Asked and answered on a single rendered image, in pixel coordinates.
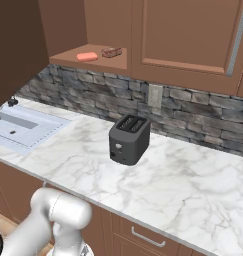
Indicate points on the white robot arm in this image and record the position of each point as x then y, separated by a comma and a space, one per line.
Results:
61, 213

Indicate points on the reddish brown bar soap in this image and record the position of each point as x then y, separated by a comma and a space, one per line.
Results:
111, 52

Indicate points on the orange bar soap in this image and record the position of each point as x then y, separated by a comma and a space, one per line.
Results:
87, 56

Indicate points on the white sink basin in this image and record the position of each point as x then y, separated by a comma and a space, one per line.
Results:
23, 128

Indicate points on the closed brown cabinet door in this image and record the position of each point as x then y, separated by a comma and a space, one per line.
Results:
186, 36

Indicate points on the brown base cabinet door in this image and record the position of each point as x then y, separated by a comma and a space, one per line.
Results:
16, 190

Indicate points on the open brown cabinet door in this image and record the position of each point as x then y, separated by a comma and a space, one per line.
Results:
16, 46

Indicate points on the dark grey toaster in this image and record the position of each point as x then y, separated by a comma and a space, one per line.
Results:
129, 141

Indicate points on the dark tap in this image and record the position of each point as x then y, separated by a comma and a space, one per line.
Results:
13, 101

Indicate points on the brown drawer front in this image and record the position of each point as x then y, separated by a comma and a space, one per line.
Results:
149, 238

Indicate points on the beige wall outlet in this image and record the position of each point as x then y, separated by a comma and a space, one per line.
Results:
155, 95

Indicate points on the brown wall cabinet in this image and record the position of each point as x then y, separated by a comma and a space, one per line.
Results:
103, 26

